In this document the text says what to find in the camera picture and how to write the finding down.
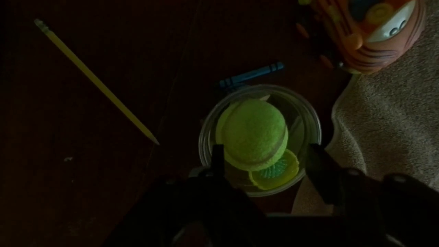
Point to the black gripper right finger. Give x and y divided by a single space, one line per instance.
379 206

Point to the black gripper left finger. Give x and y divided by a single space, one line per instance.
183 206

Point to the green tennis ball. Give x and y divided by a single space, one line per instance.
254 132

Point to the clear plastic cup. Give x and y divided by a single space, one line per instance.
309 124

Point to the beige towel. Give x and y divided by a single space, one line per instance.
389 128

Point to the blue marker pen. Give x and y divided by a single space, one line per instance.
253 74

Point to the yellow pencil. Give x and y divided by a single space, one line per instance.
94 79

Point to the orange tiger toy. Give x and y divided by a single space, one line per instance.
371 42

